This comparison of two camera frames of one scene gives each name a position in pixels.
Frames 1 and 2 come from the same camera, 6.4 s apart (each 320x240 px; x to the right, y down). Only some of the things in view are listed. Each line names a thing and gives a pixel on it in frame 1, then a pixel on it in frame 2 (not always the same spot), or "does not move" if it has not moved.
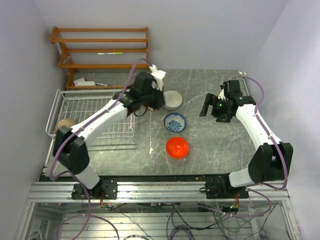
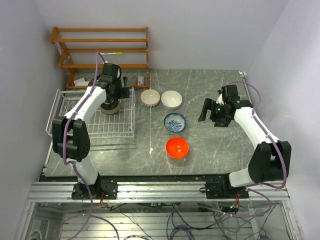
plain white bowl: [172, 99] does not move
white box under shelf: [82, 82] does not move
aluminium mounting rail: [181, 191] does not move
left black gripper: [159, 102] → [123, 92]
